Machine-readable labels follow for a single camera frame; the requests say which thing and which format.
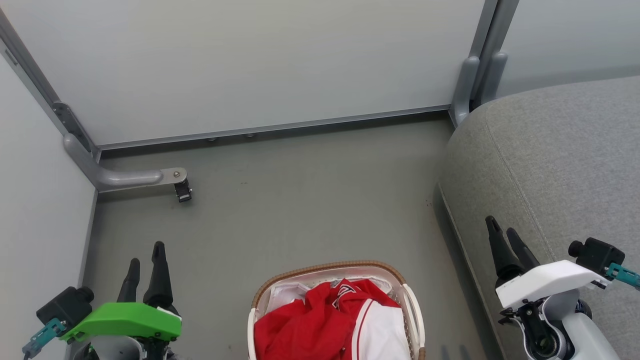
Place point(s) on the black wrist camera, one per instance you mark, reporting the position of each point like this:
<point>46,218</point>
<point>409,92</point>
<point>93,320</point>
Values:
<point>65,306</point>
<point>597,255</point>

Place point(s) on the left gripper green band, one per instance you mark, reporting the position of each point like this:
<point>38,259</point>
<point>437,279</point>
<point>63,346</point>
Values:
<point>125,320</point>

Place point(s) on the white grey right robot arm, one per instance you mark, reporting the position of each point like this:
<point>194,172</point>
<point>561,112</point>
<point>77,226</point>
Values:
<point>590,335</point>

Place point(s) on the grey partition post foot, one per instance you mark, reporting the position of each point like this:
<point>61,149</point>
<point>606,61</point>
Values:
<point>465,85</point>
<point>494,75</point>

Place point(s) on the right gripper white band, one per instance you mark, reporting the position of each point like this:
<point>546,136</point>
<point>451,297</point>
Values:
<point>542,282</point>

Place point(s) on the white plastic basket liner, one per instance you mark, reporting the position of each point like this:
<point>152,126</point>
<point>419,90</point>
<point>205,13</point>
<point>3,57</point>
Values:
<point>287,294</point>

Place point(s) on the aluminium partition bottom rail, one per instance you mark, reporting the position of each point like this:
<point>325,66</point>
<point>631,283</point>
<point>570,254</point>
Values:
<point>275,128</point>

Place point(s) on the grey curved partition support foot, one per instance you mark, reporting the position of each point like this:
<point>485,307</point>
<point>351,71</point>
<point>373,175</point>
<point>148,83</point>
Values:
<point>125,178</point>

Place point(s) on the white laundry basket brown rim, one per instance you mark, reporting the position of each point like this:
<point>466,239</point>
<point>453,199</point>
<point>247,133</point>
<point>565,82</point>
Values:
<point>330,267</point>

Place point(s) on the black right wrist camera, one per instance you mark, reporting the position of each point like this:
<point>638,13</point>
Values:
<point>597,255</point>

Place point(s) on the black caster wheel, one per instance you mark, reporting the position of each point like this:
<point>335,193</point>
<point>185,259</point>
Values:
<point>183,192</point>

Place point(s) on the grey fabric sofa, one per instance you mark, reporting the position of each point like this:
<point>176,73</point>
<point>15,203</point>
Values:
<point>550,160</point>

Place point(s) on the dark metal hinge bracket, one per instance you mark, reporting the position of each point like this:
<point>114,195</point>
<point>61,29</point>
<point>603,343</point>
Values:
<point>72,125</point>

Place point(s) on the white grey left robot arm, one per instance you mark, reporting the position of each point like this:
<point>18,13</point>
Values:
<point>112,350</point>

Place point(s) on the red and white jersey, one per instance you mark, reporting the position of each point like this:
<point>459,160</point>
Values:
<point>305,330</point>

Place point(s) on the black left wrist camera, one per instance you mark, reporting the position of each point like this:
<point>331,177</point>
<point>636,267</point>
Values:
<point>65,306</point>

